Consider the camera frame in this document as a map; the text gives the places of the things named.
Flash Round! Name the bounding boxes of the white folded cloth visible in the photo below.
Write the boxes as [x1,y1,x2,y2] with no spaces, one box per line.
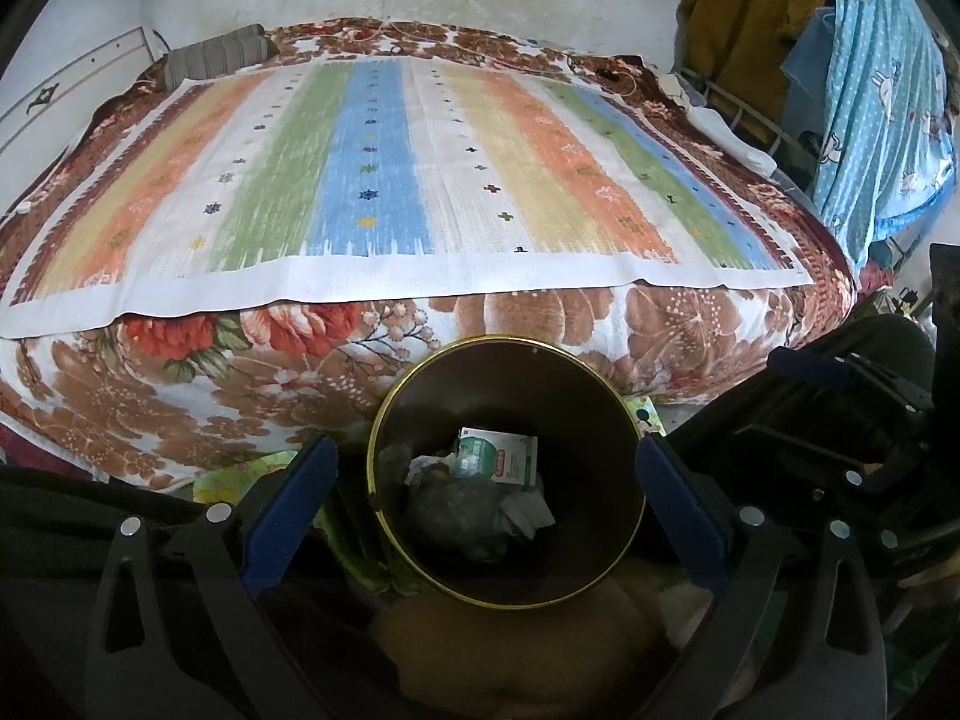
[690,106,777,173]

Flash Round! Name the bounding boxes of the red brown floral blanket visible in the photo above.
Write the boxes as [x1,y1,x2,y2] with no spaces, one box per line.
[0,19,860,492]

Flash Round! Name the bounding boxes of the white headboard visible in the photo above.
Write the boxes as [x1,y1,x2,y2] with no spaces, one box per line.
[0,26,162,155]

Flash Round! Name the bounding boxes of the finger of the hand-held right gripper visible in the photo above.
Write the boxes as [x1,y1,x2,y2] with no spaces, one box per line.
[766,345,931,421]
[735,403,905,492]

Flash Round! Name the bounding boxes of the white paper packets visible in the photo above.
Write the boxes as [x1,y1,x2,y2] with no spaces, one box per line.
[499,491,556,541]

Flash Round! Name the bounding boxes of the green white medicine box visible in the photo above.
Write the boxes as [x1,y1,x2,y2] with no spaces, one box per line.
[454,427,539,488]

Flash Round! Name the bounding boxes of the black bin with gold rim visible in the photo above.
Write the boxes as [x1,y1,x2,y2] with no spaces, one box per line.
[366,336,647,608]

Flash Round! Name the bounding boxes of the clear plastic bag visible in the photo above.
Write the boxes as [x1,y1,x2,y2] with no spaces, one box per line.
[405,476,518,563]

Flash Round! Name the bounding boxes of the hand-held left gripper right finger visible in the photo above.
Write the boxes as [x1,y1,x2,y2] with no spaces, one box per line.
[634,435,890,720]

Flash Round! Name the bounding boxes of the metal bed rail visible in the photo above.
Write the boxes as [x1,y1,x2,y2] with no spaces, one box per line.
[679,67,796,158]

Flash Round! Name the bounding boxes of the person's right hand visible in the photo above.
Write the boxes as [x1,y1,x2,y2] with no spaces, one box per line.
[896,559,960,601]

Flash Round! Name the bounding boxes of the colourful striped mat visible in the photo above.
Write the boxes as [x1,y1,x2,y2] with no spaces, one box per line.
[0,54,815,338]

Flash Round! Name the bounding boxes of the cluttered side table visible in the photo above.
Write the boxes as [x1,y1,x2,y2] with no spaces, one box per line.
[855,266,938,327]

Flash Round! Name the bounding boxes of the mustard yellow hanging garment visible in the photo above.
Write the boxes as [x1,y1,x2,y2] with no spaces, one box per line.
[675,0,830,136]

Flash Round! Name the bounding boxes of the grey striped pillow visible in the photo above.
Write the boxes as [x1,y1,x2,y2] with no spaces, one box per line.
[163,25,271,87]

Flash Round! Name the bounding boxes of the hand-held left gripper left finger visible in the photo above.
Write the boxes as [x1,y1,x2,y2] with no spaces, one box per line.
[84,435,340,720]

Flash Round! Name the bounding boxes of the blue dotted hanging cloth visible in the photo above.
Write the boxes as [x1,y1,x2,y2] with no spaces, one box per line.
[780,0,953,256]

